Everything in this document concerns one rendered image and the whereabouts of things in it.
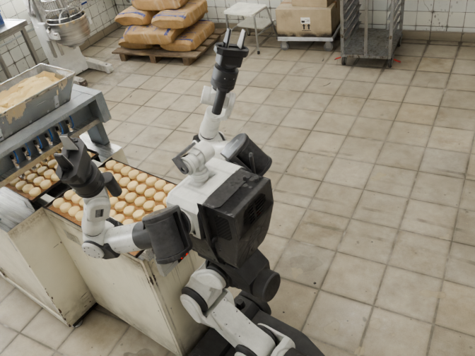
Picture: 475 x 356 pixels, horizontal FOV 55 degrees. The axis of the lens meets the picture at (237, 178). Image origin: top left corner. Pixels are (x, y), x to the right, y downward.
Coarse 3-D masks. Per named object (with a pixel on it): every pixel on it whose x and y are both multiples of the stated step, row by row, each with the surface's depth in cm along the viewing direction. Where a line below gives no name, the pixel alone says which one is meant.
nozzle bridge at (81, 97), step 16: (80, 96) 224; (96, 96) 223; (64, 112) 213; (80, 112) 228; (96, 112) 231; (32, 128) 206; (48, 128) 207; (64, 128) 224; (80, 128) 226; (96, 128) 243; (0, 144) 198; (16, 144) 197; (32, 144) 212; (48, 144) 219; (0, 160) 202; (32, 160) 209; (0, 176) 203; (16, 176) 205
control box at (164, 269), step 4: (188, 252) 197; (184, 256) 195; (156, 264) 186; (160, 264) 184; (164, 264) 186; (168, 264) 188; (172, 264) 190; (176, 264) 192; (160, 268) 186; (164, 268) 186; (168, 268) 189; (172, 268) 191; (160, 272) 188; (164, 272) 187; (168, 272) 189; (164, 276) 188
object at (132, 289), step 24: (48, 216) 219; (72, 240) 217; (96, 264) 218; (120, 264) 197; (144, 264) 181; (192, 264) 207; (96, 288) 243; (120, 288) 217; (144, 288) 196; (168, 288) 198; (120, 312) 243; (144, 312) 217; (168, 312) 203; (168, 336) 217; (192, 336) 225
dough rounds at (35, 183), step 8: (88, 152) 231; (48, 160) 231; (56, 160) 230; (40, 168) 226; (48, 168) 229; (56, 168) 225; (32, 176) 222; (40, 176) 225; (48, 176) 221; (56, 176) 219; (8, 184) 223; (16, 184) 218; (24, 184) 218; (32, 184) 217; (40, 184) 215; (48, 184) 215; (24, 192) 215; (32, 192) 212; (40, 192) 213
